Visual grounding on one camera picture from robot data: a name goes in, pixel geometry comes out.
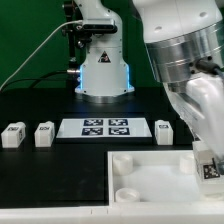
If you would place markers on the white square table top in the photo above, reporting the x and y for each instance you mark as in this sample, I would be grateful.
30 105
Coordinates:
158 177

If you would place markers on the white fiducial marker plate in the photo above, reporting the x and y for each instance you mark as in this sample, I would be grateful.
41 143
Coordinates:
103 128

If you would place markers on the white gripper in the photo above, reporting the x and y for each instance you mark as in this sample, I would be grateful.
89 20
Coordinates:
200 103

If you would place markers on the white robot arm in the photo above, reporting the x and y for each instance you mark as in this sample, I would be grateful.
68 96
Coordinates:
185 45

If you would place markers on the white L-shaped obstacle fence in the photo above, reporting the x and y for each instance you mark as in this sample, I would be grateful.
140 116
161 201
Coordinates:
202 212

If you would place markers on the black camera stand pole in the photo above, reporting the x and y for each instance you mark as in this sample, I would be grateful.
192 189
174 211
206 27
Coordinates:
70 8

